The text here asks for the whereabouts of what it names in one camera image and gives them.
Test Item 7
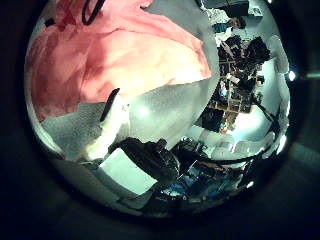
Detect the pink piece of clothing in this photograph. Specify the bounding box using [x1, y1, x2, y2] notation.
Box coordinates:
[26, 0, 213, 123]

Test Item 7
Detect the person in teal shirt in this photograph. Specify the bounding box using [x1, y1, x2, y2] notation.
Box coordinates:
[212, 15, 248, 35]

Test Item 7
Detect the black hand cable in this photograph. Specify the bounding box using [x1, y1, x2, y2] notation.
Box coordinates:
[81, 0, 107, 27]

